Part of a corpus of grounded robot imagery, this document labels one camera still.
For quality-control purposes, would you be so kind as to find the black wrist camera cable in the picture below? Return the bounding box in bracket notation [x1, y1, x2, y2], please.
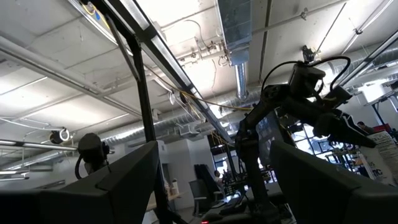
[261, 55, 351, 93]

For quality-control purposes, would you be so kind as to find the black lamp with white ring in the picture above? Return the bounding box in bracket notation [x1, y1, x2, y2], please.
[49, 126, 71, 145]

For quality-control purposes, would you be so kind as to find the white printed poster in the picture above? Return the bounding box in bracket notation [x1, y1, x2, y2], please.
[359, 130, 398, 187]

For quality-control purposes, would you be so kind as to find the dark display screen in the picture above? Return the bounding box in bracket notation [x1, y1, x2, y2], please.
[256, 111, 285, 166]

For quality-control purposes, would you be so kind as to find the black overhead camera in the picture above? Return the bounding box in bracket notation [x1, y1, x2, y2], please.
[74, 133, 110, 180]

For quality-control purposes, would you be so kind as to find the silver ventilation duct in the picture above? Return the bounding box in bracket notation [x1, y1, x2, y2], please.
[216, 0, 253, 101]

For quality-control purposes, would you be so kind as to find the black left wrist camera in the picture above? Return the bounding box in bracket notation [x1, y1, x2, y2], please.
[288, 63, 326, 98]

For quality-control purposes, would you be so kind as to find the yellow cable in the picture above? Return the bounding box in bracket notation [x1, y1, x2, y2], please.
[144, 63, 253, 112]

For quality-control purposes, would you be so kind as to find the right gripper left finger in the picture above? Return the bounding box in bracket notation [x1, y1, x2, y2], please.
[0, 141, 160, 224]

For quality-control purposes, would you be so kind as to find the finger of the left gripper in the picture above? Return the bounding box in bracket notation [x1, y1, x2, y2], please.
[341, 113, 368, 136]
[329, 119, 376, 149]

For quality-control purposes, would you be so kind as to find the person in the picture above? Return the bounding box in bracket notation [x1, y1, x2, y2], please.
[356, 121, 376, 135]
[213, 170, 224, 189]

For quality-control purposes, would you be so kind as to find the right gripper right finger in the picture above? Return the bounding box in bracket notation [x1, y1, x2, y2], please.
[269, 139, 398, 224]

